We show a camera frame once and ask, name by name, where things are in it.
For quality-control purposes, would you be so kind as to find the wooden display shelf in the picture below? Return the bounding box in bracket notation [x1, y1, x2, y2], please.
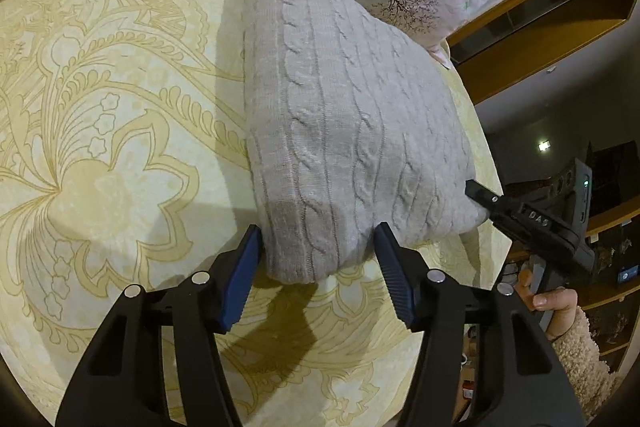
[582, 202, 640, 358]

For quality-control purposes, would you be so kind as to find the grey cable-knit sweater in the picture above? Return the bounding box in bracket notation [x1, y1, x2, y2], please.
[241, 0, 488, 284]

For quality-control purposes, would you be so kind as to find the wooden wall shelf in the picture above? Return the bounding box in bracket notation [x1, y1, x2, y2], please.
[446, 0, 636, 108]

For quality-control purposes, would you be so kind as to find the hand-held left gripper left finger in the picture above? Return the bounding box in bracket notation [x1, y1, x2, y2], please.
[55, 224, 264, 427]

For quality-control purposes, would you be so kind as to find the yellow patterned bedspread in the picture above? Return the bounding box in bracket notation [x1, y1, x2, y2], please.
[0, 0, 513, 427]

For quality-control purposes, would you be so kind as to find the person's right hand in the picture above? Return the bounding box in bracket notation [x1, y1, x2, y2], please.
[516, 267, 580, 339]

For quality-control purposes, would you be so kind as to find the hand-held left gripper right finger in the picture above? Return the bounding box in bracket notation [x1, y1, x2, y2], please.
[375, 222, 586, 427]

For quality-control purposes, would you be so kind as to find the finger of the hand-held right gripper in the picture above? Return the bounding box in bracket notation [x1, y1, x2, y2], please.
[465, 179, 531, 233]

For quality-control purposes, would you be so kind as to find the person's right forearm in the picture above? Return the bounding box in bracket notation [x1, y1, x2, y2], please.
[547, 306, 626, 420]

